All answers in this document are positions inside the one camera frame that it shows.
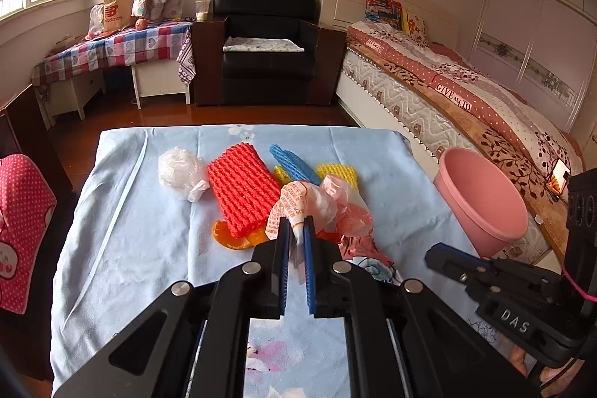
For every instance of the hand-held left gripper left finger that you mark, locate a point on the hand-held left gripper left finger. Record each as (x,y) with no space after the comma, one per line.
(282,267)

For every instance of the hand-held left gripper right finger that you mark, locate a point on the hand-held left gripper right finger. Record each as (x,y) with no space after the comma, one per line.
(308,267)

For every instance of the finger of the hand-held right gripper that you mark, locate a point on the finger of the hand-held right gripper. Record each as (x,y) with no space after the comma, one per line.
(461,254)
(443,265)

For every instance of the pink plastic basin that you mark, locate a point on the pink plastic basin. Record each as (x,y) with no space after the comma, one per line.
(475,202)

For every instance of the orange peel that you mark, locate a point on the orange peel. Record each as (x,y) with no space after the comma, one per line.
(228,239)

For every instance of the pink plastic bag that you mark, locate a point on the pink plastic bag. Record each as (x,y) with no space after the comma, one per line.
(350,216)

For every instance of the red printed white plastic bag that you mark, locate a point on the red printed white plastic bag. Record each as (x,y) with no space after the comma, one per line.
(291,202)

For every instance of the red foam net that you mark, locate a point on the red foam net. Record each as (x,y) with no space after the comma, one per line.
(238,188)

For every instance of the yellow foam net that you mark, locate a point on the yellow foam net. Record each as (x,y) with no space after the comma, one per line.
(338,174)
(281,174)

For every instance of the blue foam net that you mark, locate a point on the blue foam net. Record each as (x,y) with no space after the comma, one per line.
(291,162)

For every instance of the person's right hand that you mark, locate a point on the person's right hand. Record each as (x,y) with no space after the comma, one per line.
(522,360)

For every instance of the smartphone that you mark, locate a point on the smartphone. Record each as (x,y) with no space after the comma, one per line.
(558,174)

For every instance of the brown leaf pattern blanket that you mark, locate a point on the brown leaf pattern blanket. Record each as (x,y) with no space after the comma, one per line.
(499,146)

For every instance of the light blue printed sheet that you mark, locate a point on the light blue printed sheet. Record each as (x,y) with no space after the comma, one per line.
(140,239)

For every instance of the dark wooden side cabinet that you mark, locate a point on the dark wooden side cabinet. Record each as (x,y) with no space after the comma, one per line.
(207,62)
(329,62)

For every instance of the white wardrobe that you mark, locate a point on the white wardrobe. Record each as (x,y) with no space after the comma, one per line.
(536,29)

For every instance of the white desk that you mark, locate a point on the white desk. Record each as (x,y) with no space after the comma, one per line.
(158,81)

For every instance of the pale patterned seat cushion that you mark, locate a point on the pale patterned seat cushion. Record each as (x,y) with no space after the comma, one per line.
(261,44)

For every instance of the white patterned hanging cloth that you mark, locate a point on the white patterned hanging cloth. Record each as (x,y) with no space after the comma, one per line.
(186,62)

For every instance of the yellow flowered pillow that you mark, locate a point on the yellow flowered pillow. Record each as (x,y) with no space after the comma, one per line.
(415,25)

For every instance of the colourful printed pillow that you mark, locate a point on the colourful printed pillow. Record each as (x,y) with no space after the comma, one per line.
(382,8)

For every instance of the black leather armchair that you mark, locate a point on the black leather armchair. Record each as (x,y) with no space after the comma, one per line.
(266,6)

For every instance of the red polka-dot cloth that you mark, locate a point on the red polka-dot cloth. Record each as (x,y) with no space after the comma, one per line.
(23,211)

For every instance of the plastic cup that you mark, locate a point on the plastic cup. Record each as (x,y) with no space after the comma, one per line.
(201,12)

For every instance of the dark wooden chair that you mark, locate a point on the dark wooden chair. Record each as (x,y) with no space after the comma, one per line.
(46,132)

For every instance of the plaid-covered side table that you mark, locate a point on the plaid-covered side table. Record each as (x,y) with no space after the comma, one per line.
(116,48)

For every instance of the orange fruit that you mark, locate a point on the orange fruit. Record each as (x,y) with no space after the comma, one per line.
(141,24)

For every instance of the brown paper bag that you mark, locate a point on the brown paper bag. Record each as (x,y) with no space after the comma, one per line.
(116,6)

